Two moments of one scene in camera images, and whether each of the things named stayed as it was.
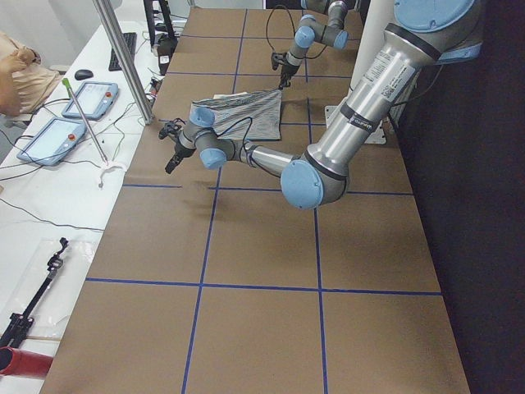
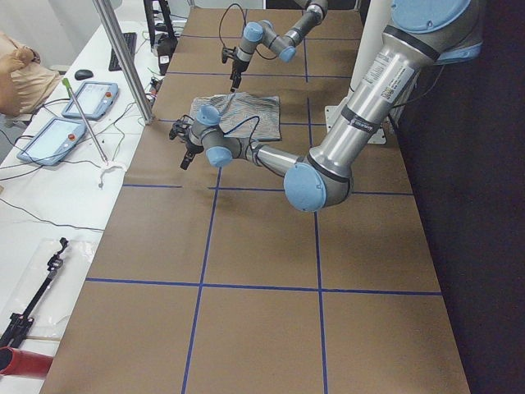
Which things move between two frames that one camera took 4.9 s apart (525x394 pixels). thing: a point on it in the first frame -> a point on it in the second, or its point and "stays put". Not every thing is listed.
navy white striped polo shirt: x=247 y=116 stays put
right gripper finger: x=284 y=83 -> x=236 y=78
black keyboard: x=130 y=39 stays put
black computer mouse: x=82 y=74 stays put
